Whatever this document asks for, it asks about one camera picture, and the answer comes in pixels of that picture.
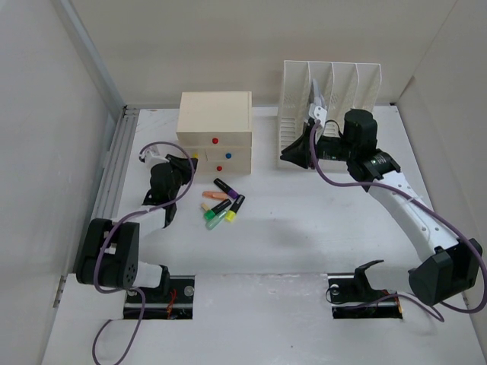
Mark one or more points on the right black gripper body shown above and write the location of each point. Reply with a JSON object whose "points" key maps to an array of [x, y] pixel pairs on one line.
{"points": [[332, 148]]}

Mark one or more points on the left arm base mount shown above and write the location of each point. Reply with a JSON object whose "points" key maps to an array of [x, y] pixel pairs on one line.
{"points": [[172, 299]]}

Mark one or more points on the aluminium frame rail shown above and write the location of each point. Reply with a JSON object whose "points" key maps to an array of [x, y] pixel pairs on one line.
{"points": [[120, 126]]}

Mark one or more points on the grey black booklet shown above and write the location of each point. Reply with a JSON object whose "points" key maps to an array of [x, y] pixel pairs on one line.
{"points": [[315, 95]]}

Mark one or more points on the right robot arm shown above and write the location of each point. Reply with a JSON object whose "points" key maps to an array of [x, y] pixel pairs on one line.
{"points": [[450, 263]]}

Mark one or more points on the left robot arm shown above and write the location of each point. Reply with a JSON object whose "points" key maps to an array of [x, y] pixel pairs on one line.
{"points": [[110, 251]]}

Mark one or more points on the orange translucent tube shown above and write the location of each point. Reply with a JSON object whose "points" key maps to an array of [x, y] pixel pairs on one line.
{"points": [[219, 196]]}

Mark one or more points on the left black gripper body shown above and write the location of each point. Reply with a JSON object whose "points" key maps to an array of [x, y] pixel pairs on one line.
{"points": [[179, 180]]}

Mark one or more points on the purple cap black marker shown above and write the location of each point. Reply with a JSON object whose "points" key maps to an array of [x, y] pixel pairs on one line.
{"points": [[226, 188]]}

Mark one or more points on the cream top drawer red knob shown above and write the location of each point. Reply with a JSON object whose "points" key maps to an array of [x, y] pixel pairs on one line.
{"points": [[216, 139]]}

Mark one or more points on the green cap black marker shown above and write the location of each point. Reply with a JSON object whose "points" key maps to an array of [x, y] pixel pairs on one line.
{"points": [[220, 207]]}

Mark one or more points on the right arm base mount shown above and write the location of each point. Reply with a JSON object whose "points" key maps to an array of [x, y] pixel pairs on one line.
{"points": [[352, 297]]}

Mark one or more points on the cream wooden drawer cabinet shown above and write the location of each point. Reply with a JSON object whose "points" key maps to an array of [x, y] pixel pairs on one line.
{"points": [[219, 111]]}

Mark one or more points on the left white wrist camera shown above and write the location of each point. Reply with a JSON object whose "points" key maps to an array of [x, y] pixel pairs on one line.
{"points": [[152, 155]]}

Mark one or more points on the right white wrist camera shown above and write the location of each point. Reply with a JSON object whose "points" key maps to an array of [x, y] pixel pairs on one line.
{"points": [[318, 114]]}

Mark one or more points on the drawer with blue knob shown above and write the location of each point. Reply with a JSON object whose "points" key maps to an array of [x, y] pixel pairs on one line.
{"points": [[228, 153]]}

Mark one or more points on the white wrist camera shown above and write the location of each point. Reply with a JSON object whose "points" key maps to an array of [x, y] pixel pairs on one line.
{"points": [[152, 155], [318, 114]]}

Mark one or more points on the drawer with yellow knob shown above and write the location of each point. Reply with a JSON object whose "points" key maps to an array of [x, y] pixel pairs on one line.
{"points": [[197, 152]]}

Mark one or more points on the clear green tube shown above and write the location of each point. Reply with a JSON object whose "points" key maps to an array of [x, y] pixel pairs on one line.
{"points": [[210, 225]]}

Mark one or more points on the white plastic file organizer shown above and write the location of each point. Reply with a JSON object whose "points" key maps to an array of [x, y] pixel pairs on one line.
{"points": [[343, 85]]}

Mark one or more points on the yellow cap black marker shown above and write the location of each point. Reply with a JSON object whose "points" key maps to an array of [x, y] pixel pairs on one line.
{"points": [[235, 207]]}

